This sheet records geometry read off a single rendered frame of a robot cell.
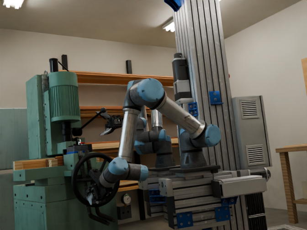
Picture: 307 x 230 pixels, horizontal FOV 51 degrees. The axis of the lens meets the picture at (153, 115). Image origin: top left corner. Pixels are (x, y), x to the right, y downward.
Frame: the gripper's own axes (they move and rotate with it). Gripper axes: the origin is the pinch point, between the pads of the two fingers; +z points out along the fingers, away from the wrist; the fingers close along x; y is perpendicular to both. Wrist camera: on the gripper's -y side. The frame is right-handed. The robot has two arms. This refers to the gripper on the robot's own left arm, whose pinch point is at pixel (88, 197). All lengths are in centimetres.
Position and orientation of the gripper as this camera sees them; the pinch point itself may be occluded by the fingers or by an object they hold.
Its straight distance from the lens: 169.8
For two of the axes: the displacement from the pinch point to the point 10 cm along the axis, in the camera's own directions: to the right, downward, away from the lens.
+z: -4.9, 6.3, 6.0
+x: 7.7, 0.1, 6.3
